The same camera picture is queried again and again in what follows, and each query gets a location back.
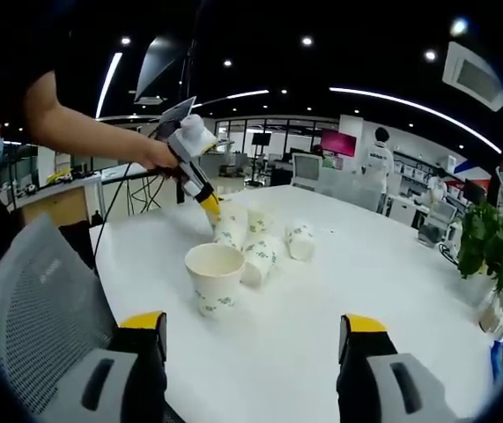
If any open silver laptop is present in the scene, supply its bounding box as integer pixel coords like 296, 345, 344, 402
158, 96, 197, 133

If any magenta monitor screen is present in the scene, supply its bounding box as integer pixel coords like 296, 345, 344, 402
321, 129, 358, 159

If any white office chair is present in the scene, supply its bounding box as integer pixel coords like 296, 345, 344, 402
426, 200, 459, 230
292, 152, 324, 190

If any white table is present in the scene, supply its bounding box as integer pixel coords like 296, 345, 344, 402
87, 184, 503, 423

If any curved ceiling light strip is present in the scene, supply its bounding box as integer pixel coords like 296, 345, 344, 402
329, 86, 503, 155

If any grey mesh office chair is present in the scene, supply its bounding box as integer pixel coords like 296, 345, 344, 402
0, 213, 120, 415

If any glass jar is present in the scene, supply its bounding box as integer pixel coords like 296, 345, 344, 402
478, 293, 503, 334

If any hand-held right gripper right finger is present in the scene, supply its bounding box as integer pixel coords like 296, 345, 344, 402
337, 313, 458, 423

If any black cable bundle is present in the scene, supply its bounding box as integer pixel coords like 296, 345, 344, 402
438, 241, 462, 265

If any ceiling air vent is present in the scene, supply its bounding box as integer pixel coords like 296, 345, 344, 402
442, 41, 503, 111

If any black stand pole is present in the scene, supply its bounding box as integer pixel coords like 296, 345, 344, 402
175, 0, 203, 204

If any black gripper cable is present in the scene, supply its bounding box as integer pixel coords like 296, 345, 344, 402
87, 162, 168, 265

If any person's left hand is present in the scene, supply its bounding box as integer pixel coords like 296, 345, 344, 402
138, 138, 181, 178

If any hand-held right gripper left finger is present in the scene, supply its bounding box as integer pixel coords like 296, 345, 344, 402
63, 310, 168, 423

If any black screen on stand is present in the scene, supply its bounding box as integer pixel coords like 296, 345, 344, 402
251, 134, 273, 186

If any green potted plant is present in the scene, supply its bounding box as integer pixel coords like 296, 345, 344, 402
456, 200, 503, 305

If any dark grey pouch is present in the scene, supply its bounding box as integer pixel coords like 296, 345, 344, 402
417, 222, 444, 246

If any wooden panel desk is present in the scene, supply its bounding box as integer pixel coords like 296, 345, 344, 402
19, 187, 92, 230

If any straight ceiling light strip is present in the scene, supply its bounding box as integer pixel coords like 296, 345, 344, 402
95, 51, 123, 119

